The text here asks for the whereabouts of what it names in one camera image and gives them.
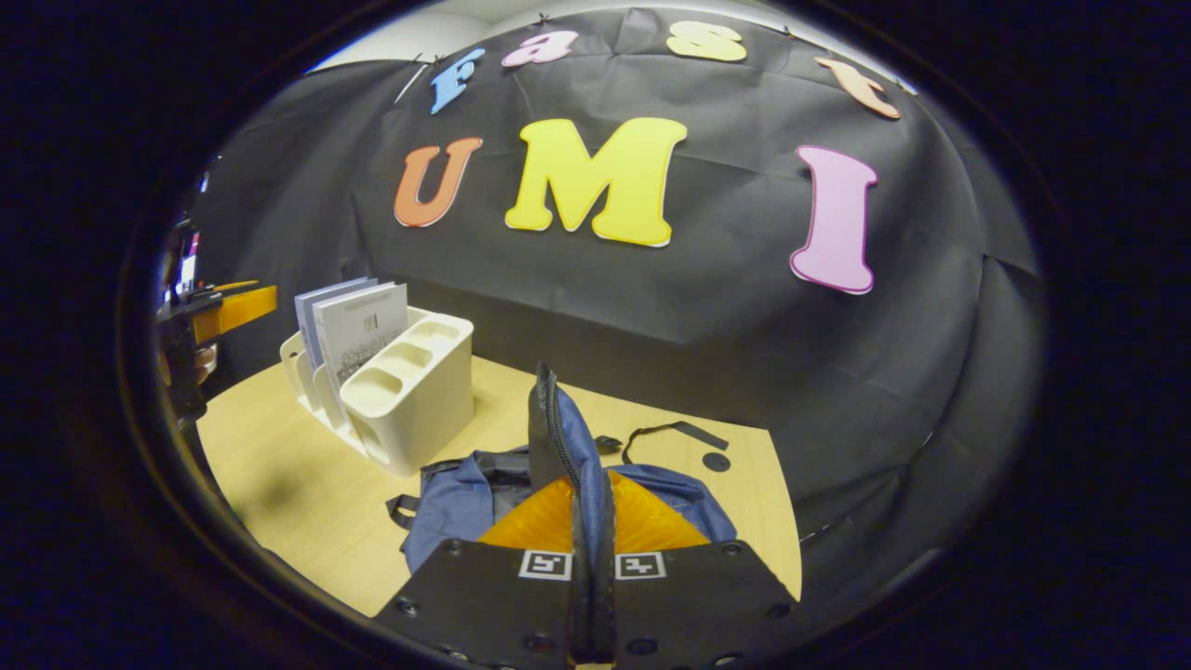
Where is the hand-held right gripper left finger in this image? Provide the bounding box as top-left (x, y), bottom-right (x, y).
top-left (377, 476), bottom-right (593, 670)

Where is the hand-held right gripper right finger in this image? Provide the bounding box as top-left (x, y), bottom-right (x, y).
top-left (594, 470), bottom-right (803, 670)

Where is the blue schoolbag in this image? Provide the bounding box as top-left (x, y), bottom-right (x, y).
top-left (386, 361), bottom-right (741, 663)

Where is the light grey book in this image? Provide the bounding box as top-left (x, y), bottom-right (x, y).
top-left (312, 282), bottom-right (410, 392)

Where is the cream plastic bookshelf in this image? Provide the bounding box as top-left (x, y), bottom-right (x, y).
top-left (279, 305), bottom-right (475, 477)

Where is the black backdrop cloth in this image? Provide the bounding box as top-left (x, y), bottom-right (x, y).
top-left (191, 7), bottom-right (1048, 559)

